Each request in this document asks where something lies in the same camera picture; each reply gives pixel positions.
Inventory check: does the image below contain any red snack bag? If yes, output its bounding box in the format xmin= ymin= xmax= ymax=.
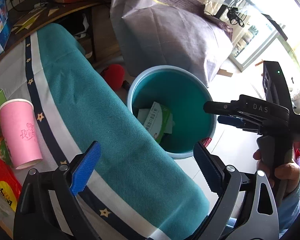
xmin=0 ymin=159 xmax=22 ymax=212

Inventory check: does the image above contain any pink paper cup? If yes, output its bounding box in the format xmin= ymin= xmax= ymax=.
xmin=0 ymin=99 xmax=43 ymax=170

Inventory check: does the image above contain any teal round trash bin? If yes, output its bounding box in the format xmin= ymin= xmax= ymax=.
xmin=127 ymin=65 xmax=216 ymax=159

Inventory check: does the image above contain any person's right hand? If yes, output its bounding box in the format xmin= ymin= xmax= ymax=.
xmin=253 ymin=150 xmax=300 ymax=195

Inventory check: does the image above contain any teal grey striped tablecloth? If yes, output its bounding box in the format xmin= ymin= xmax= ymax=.
xmin=0 ymin=23 xmax=209 ymax=239

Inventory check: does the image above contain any green white carton in bin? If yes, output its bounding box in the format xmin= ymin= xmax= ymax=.
xmin=137 ymin=102 xmax=174 ymax=143

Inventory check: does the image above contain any large purple fabric bag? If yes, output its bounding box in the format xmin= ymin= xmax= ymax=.
xmin=110 ymin=0 xmax=233 ymax=86

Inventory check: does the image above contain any red plush ball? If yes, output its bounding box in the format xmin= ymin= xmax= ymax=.
xmin=100 ymin=64 xmax=125 ymax=91

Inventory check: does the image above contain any black cable bundle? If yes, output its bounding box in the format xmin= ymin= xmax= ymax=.
xmin=225 ymin=5 xmax=246 ymax=28

